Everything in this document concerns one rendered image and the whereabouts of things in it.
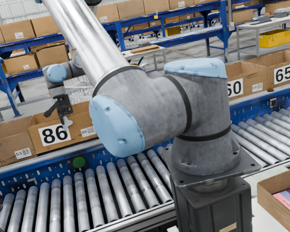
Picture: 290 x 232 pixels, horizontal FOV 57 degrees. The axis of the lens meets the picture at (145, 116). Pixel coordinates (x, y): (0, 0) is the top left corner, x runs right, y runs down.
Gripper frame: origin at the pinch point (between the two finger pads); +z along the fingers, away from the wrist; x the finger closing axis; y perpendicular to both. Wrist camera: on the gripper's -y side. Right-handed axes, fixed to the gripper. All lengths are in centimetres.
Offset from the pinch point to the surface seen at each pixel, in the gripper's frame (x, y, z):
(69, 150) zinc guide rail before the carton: -2.6, -0.8, 11.7
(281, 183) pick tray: -69, 83, 36
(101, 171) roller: -8.5, 13.6, 27.5
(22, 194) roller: -5.8, -30.9, 27.4
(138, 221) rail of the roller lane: -53, 23, 39
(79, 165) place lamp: -3.9, 2.6, 21.6
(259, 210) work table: -72, 69, 42
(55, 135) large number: -0.1, -6.2, 1.6
